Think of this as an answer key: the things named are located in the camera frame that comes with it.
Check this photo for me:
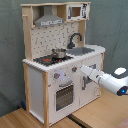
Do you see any white oven door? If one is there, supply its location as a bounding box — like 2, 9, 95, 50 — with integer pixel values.
49, 77, 80, 125

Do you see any wooden toy kitchen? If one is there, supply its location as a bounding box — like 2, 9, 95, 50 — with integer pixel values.
22, 2, 105, 128

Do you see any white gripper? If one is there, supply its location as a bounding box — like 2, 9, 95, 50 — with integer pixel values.
80, 65, 103, 84

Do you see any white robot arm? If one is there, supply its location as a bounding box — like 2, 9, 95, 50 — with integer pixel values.
80, 65, 128, 96

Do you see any grey toy sink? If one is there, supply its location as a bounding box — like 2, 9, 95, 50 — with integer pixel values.
67, 47, 94, 56

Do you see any white cabinet door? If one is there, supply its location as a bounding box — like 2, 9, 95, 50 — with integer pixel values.
80, 55, 102, 106

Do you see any left red stove knob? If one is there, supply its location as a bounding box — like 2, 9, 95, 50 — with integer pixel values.
54, 73, 60, 79

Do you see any silver toy pot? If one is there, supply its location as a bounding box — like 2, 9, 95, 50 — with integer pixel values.
52, 49, 66, 59

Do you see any black toy stovetop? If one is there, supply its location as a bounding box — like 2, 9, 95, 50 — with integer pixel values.
34, 55, 71, 66

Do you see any toy microwave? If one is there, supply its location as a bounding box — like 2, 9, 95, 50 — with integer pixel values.
66, 3, 90, 21

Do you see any black toy faucet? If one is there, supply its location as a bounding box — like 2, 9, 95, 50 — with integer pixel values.
67, 33, 82, 49

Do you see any grey range hood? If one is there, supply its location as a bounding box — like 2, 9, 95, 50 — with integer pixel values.
35, 5, 64, 27

